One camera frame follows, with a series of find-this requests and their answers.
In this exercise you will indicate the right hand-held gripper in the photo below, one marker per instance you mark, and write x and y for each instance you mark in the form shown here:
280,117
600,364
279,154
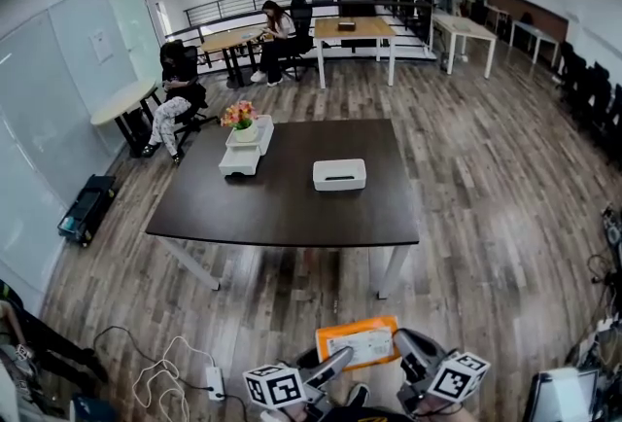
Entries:
459,378

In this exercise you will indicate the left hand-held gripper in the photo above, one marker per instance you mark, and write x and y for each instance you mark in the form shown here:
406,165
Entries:
274,387

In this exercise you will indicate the orange packet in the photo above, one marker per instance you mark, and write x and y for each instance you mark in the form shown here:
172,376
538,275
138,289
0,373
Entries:
357,342

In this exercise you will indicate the white rectangular container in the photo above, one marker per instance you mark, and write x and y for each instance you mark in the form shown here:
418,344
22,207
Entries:
338,176

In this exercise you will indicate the person's right forearm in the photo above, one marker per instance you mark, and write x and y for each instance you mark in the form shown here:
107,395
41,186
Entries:
439,411

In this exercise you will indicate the person's black shoe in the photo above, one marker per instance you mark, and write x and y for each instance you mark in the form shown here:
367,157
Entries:
358,396

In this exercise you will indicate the white power strip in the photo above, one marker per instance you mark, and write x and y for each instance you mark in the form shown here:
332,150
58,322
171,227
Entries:
215,382

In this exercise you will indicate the laptop computer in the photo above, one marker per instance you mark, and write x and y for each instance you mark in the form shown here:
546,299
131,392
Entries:
563,393

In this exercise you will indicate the dark brown table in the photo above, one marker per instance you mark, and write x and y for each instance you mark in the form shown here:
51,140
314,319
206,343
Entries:
291,196

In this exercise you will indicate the white drawer organizer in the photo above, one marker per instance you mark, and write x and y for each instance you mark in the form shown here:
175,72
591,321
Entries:
245,157

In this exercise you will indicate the potted artificial flowers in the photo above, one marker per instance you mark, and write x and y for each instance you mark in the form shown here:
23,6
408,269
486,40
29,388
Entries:
240,121

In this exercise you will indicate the black office chair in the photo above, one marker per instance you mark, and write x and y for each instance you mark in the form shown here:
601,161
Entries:
300,31
192,116

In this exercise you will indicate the black storage crate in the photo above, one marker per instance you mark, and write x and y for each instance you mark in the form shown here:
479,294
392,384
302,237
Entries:
85,211

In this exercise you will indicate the row of black chairs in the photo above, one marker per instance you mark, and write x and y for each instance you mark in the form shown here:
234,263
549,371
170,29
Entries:
593,89

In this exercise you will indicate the white rectangular table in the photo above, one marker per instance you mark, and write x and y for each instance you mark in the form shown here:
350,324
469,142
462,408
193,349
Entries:
464,28
534,32

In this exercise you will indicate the wooden table with white legs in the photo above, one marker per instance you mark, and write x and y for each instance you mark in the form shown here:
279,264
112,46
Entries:
352,27

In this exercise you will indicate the dark tissue box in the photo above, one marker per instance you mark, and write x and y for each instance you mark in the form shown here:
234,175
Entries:
346,25

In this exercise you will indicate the round white table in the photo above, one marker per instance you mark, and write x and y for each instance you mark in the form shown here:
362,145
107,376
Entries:
121,101

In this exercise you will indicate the round wooden table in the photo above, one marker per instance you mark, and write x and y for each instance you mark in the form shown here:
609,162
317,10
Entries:
228,40

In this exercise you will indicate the black metal railing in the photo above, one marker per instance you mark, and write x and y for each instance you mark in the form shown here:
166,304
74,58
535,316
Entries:
272,4

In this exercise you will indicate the paper notice on glass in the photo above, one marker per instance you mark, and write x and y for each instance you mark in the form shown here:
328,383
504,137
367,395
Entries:
101,45

